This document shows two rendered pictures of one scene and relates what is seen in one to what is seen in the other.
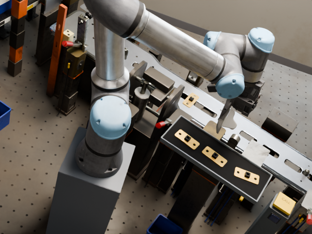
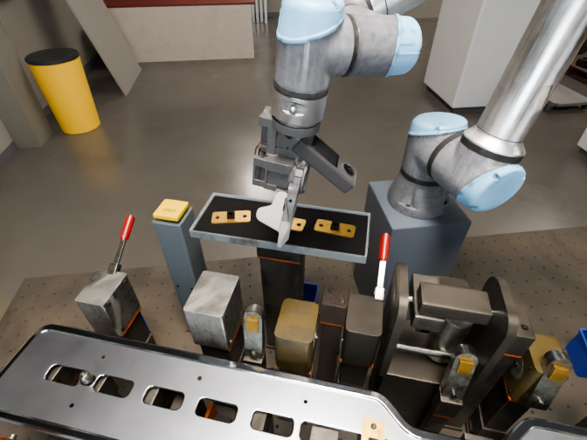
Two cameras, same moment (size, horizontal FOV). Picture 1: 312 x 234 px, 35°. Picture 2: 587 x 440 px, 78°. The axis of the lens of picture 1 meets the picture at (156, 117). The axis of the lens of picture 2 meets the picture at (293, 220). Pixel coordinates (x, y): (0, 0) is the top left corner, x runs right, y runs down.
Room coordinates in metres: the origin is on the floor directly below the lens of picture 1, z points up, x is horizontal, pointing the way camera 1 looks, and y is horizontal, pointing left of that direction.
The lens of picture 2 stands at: (1.69, -0.25, 1.67)
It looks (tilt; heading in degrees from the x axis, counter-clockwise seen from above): 41 degrees down; 176
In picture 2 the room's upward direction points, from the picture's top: straight up
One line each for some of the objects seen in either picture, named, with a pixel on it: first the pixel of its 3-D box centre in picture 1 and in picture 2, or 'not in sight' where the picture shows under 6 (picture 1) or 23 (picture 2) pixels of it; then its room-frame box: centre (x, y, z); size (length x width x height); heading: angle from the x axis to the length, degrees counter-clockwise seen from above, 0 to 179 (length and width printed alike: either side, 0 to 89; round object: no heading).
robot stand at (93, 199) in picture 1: (88, 191); (401, 253); (0.98, 0.12, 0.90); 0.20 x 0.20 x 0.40; 3
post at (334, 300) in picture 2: (177, 159); (328, 349); (1.26, -0.14, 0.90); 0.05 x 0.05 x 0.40; 74
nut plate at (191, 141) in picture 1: (187, 138); (334, 226); (1.14, -0.12, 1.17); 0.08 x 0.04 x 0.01; 69
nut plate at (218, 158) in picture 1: (215, 155); (285, 220); (1.11, -0.23, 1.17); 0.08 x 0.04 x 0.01; 69
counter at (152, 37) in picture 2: not in sight; (183, 27); (-4.32, -1.46, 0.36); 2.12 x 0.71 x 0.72; 93
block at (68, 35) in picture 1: (62, 65); not in sight; (1.53, 0.45, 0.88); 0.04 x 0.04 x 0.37; 74
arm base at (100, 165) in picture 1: (101, 148); (421, 184); (0.98, 0.12, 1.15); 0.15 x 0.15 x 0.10
